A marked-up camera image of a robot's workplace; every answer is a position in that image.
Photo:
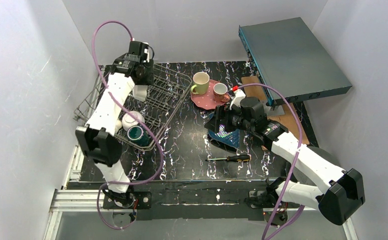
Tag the blue leaf-shaped plate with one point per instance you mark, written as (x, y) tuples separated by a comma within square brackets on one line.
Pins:
[(230, 139)]

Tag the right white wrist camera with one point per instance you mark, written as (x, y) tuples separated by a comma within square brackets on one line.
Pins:
[(238, 96)]

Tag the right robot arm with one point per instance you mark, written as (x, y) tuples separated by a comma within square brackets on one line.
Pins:
[(335, 192)]

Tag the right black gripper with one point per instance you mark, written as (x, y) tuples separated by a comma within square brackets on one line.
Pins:
[(221, 118)]

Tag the teal metal case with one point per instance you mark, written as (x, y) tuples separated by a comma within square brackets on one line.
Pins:
[(287, 56)]

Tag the white bowl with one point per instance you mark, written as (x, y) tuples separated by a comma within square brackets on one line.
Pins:
[(129, 119)]

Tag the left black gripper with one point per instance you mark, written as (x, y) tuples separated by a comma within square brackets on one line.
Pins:
[(144, 78)]

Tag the light green mug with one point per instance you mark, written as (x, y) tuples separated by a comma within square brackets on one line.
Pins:
[(200, 83)]

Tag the grey wire dish rack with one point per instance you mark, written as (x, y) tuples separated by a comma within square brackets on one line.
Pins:
[(165, 96)]

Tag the black yellow screwdriver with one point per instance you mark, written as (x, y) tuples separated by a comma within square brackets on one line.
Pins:
[(233, 159)]

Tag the dark green cup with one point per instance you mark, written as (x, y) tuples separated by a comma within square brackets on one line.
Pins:
[(137, 135)]

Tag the pink dotted plate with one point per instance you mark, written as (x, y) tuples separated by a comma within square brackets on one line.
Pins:
[(206, 101)]

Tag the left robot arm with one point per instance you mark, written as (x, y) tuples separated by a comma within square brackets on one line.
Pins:
[(96, 138)]

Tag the wooden board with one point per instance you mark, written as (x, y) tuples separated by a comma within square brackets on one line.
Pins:
[(281, 113)]

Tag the pink small cup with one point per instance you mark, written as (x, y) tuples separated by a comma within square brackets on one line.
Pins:
[(220, 92)]

